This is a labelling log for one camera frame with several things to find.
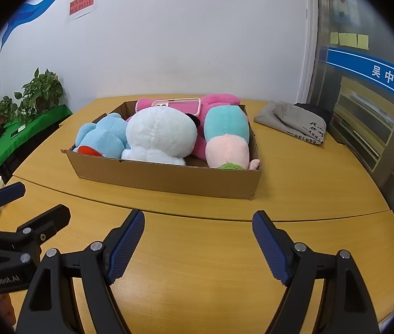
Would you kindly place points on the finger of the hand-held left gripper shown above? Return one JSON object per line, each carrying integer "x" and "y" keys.
{"x": 47, "y": 221}
{"x": 7, "y": 195}

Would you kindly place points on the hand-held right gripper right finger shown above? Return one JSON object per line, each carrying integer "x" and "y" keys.
{"x": 270, "y": 247}

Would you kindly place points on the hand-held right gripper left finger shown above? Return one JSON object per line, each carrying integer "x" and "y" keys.
{"x": 127, "y": 247}

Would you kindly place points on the cardboard box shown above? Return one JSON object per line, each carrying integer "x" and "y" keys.
{"x": 169, "y": 181}

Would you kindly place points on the panda plush toy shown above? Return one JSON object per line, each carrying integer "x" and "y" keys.
{"x": 158, "y": 132}

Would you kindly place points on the teal and pink plush toy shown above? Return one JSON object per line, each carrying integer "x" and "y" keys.
{"x": 224, "y": 125}

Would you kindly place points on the phone case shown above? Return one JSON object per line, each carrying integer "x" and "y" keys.
{"x": 179, "y": 105}

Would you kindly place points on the wooden desktop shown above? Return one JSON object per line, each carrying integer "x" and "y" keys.
{"x": 200, "y": 268}

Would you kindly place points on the small potted plant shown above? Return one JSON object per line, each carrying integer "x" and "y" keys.
{"x": 4, "y": 108}

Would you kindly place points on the blue plush toy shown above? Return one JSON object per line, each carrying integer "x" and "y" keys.
{"x": 106, "y": 135}

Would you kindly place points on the large potted plant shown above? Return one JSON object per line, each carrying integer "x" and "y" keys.
{"x": 42, "y": 90}

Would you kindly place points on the grey cloth bag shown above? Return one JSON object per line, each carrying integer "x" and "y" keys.
{"x": 287, "y": 118}

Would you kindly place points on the black cloth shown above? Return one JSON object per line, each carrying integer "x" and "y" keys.
{"x": 316, "y": 111}

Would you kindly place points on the wooden shelf unit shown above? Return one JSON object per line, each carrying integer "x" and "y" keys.
{"x": 356, "y": 97}

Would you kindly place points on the blue banner sign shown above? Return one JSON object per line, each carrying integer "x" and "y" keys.
{"x": 374, "y": 73}

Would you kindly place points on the yellow sticky note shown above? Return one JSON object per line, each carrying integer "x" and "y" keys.
{"x": 334, "y": 38}
{"x": 347, "y": 39}
{"x": 363, "y": 41}

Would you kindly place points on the snowman picture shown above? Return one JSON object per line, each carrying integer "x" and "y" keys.
{"x": 343, "y": 0}

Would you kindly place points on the blue wave wall decal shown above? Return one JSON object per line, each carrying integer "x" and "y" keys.
{"x": 26, "y": 10}

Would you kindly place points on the red wall sign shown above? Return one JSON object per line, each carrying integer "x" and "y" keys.
{"x": 82, "y": 3}

